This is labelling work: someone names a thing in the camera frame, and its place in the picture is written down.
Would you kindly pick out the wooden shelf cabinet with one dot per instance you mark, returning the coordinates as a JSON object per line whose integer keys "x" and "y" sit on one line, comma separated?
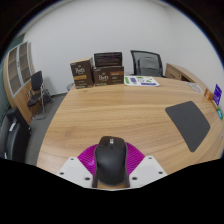
{"x": 16, "y": 80}

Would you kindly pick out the black mesh office chair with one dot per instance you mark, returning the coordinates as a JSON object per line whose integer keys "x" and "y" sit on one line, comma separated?
{"x": 146, "y": 64}

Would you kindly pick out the wide brown cardboard box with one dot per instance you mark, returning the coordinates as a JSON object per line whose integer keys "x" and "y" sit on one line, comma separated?
{"x": 108, "y": 76}

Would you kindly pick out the black leather office chair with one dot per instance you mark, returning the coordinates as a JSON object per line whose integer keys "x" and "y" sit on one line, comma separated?
{"x": 15, "y": 136}

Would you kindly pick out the black metal-legged chair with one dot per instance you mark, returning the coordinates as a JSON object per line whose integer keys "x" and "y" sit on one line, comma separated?
{"x": 36, "y": 81}

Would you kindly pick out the round grey disc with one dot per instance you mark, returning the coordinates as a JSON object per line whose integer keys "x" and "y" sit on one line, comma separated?
{"x": 195, "y": 87}

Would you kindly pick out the small orange box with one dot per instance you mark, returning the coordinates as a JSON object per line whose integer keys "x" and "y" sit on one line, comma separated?
{"x": 208, "y": 94}

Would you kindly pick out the dark grey mouse pad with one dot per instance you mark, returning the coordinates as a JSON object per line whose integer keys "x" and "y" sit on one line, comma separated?
{"x": 190, "y": 123}

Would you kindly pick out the small green packet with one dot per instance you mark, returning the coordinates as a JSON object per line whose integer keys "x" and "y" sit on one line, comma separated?
{"x": 220, "y": 114}

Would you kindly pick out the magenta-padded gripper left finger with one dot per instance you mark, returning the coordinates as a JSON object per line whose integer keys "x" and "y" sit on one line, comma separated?
{"x": 76, "y": 170}

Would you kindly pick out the tall brown cardboard box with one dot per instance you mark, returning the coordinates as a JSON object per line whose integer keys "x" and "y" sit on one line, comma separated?
{"x": 81, "y": 73}

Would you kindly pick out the purple sign card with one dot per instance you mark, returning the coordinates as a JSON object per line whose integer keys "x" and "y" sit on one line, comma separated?
{"x": 217, "y": 95}

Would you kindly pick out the black computer mouse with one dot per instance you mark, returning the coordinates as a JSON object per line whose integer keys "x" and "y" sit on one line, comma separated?
{"x": 110, "y": 163}

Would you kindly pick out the black display box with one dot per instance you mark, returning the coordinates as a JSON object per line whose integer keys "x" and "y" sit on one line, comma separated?
{"x": 108, "y": 59}

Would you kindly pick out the wooden side desk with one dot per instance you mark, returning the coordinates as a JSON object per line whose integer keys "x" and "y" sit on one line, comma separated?
{"x": 180, "y": 72}

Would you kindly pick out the printed paper sheet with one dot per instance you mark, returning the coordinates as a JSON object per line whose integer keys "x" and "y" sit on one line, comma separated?
{"x": 141, "y": 81}

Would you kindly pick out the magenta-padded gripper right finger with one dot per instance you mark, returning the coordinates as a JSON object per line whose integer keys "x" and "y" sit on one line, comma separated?
{"x": 146, "y": 170}

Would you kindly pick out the black mesh waste bin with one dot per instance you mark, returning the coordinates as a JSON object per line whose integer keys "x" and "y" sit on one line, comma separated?
{"x": 69, "y": 86}

